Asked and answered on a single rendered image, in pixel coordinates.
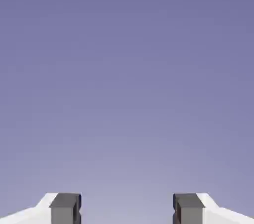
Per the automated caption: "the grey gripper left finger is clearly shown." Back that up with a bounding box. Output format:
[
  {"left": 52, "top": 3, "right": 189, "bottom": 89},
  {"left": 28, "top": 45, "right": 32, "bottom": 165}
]
[{"left": 0, "top": 192, "right": 82, "bottom": 224}]

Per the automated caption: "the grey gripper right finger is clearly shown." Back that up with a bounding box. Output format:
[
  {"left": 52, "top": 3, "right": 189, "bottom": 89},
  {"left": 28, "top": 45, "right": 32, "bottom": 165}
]
[{"left": 172, "top": 192, "right": 254, "bottom": 224}]

